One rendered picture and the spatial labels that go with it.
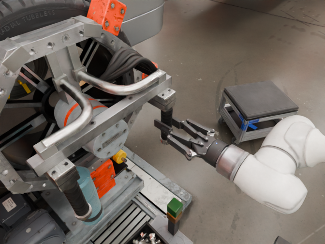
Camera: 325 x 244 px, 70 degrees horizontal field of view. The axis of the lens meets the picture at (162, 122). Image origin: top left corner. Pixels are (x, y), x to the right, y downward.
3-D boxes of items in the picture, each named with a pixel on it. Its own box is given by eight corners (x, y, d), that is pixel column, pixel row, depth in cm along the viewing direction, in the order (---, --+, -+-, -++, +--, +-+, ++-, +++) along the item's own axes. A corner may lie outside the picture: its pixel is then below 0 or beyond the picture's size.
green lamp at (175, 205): (173, 202, 78) (174, 196, 75) (183, 209, 76) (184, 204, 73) (166, 210, 75) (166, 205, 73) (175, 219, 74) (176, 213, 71)
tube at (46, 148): (67, 84, 64) (55, 49, 57) (113, 115, 55) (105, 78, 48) (2, 117, 55) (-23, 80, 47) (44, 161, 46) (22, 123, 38)
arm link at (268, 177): (228, 191, 64) (251, 158, 70) (285, 229, 57) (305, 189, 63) (234, 172, 56) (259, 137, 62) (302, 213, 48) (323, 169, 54)
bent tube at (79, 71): (121, 58, 75) (116, 25, 68) (166, 80, 66) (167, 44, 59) (74, 81, 66) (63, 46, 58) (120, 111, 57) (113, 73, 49)
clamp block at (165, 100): (154, 92, 75) (153, 78, 71) (175, 104, 71) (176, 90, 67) (142, 100, 72) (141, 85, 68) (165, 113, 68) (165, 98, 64)
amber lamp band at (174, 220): (173, 208, 81) (173, 203, 78) (182, 216, 79) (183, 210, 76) (165, 217, 79) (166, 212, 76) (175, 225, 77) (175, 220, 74)
